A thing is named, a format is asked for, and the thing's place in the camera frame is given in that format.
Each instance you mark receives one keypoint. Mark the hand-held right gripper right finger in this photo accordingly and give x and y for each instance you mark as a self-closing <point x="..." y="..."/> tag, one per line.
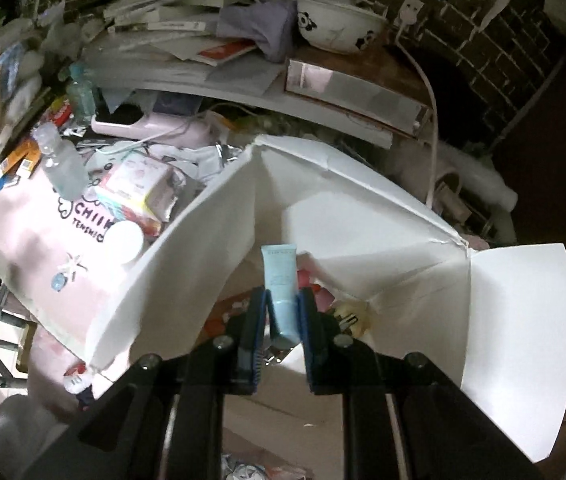
<point x="308" y="332"/>

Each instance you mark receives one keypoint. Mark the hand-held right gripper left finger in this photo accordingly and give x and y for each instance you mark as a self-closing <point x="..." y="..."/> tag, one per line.
<point x="257" y="330"/>

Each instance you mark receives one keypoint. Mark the light blue cream tube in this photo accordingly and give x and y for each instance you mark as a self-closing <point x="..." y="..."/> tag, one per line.
<point x="280" y="285"/>

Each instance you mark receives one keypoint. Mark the cartoon printed cardboard box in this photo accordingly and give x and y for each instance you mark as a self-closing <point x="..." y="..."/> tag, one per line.
<point x="363" y="220"/>

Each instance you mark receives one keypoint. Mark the white cylindrical jar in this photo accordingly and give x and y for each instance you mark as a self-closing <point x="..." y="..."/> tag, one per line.
<point x="125" y="242"/>

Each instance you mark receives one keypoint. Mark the pastel tissue pack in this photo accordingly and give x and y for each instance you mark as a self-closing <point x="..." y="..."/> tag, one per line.
<point x="135" y="190"/>

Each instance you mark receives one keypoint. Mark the pink hair appliance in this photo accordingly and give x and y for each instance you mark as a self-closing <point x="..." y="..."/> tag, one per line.
<point x="163" y="130"/>

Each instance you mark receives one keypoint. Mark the silver flat box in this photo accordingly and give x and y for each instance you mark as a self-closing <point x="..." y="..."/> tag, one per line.
<point x="358" y="95"/>

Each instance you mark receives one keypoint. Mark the clear spray bottle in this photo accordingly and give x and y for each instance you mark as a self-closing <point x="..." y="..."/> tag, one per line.
<point x="63" y="167"/>

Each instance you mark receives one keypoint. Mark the orange packet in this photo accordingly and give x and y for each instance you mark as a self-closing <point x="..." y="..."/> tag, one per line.
<point x="20" y="160"/>

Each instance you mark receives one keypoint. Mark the green cap water bottle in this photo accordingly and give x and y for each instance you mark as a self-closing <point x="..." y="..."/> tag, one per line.
<point x="82" y="95"/>

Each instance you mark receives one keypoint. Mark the purple cloth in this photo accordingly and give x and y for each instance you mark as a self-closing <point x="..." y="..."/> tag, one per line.
<point x="263" y="27"/>

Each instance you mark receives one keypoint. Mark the white panda bowl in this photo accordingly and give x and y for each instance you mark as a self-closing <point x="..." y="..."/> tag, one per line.
<point x="338" y="25"/>

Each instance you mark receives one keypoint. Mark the stack of books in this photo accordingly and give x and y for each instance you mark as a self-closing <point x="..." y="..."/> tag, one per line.
<point x="178" y="25"/>

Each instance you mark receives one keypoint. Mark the white wall socket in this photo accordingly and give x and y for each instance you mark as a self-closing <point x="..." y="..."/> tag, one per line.
<point x="410" y="10"/>

